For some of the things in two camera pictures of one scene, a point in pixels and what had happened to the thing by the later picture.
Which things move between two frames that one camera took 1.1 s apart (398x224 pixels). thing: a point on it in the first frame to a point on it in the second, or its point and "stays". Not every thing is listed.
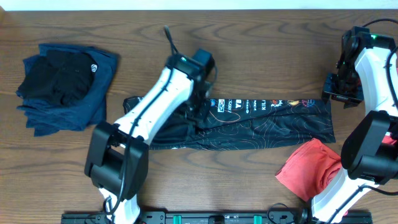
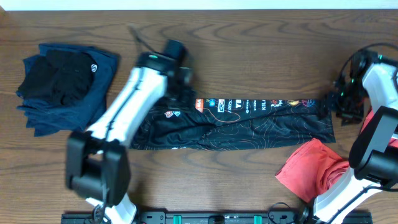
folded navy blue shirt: [45, 117] stays
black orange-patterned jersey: [245, 122] stays
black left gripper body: [196, 112] to [181, 98]
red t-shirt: [310, 168] stays
